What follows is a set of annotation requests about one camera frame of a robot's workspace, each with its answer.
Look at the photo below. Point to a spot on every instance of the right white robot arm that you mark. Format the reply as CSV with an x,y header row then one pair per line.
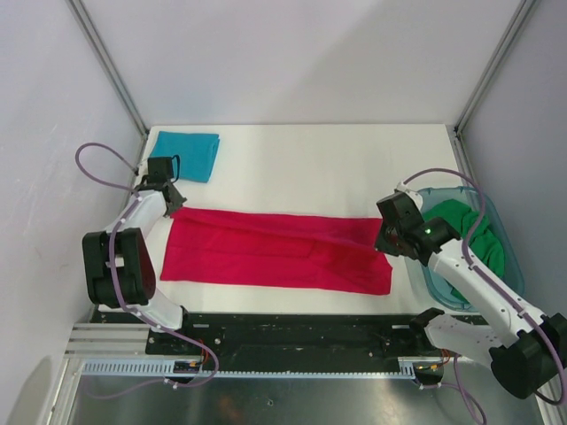
x,y
523,347

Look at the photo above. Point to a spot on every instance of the folded teal t shirt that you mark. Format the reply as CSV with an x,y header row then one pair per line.
x,y
197,153

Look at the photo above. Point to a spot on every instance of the translucent blue plastic bin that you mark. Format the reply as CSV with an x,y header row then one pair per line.
x,y
431,196

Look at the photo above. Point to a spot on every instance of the red t shirt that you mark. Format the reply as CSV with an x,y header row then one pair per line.
x,y
276,250

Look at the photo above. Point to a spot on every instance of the white slotted cable duct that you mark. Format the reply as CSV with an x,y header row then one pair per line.
x,y
177,369

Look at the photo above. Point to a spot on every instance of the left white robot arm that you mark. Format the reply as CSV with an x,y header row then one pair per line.
x,y
118,267

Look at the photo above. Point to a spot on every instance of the aluminium frame post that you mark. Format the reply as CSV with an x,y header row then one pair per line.
x,y
89,29
505,45

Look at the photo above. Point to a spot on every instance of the green t shirt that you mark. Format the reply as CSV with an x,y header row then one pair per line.
x,y
483,243

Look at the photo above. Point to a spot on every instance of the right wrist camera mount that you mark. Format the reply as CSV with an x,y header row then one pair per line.
x,y
414,195

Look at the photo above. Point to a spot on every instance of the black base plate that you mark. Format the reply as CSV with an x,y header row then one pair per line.
x,y
389,334

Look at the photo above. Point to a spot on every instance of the right aluminium frame post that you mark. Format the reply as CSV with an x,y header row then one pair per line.
x,y
505,45

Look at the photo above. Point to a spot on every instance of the left aluminium frame post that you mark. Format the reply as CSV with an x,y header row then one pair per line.
x,y
89,29

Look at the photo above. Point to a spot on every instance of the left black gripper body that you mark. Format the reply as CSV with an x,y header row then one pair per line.
x,y
175,205

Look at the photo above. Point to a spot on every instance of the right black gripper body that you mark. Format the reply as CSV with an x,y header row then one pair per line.
x,y
387,241

